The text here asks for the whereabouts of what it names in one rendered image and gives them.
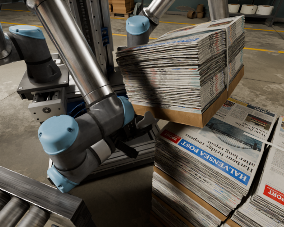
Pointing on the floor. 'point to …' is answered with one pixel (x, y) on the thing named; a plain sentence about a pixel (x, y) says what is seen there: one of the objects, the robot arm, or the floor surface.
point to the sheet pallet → (121, 7)
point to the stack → (227, 169)
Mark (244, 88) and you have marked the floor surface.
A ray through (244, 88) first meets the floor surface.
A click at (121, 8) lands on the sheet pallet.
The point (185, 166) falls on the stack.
